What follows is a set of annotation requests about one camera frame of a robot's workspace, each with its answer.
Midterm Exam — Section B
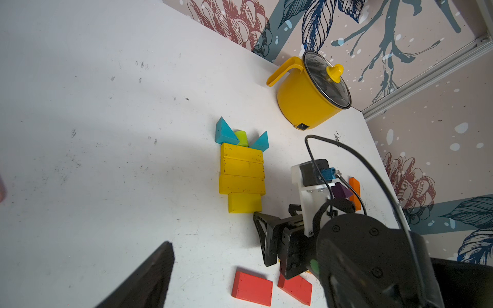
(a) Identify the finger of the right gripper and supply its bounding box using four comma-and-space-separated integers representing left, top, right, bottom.
253, 212, 293, 266

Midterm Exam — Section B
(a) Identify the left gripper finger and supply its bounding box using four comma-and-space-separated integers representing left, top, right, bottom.
98, 241, 175, 307

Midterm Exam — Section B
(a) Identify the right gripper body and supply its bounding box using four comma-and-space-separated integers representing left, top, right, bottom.
278, 215, 316, 280

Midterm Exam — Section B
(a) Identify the small yellow block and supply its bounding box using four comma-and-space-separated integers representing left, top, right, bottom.
228, 193, 263, 214

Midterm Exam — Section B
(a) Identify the red square block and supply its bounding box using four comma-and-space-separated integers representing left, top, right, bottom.
231, 271, 273, 307

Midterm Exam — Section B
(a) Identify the purple triangle block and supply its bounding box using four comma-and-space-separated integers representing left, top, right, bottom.
332, 182, 353, 199

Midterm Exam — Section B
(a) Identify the teal triangle block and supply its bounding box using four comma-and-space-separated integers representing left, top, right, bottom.
249, 132, 269, 152
214, 117, 240, 145

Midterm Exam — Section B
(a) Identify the light green cylinder block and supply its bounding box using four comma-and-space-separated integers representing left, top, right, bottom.
234, 130, 249, 148

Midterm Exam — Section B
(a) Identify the long yellow rectangle block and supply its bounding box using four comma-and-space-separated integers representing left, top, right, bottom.
221, 143, 264, 164

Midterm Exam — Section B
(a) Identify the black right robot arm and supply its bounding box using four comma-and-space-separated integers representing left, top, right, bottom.
253, 213, 492, 307

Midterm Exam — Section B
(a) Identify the orange block far right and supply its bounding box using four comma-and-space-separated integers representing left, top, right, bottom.
348, 176, 362, 211

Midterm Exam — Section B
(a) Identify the yellow pot with lid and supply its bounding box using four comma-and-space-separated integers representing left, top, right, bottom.
266, 51, 352, 131

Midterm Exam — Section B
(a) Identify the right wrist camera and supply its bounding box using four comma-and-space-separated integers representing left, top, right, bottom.
290, 159, 331, 237

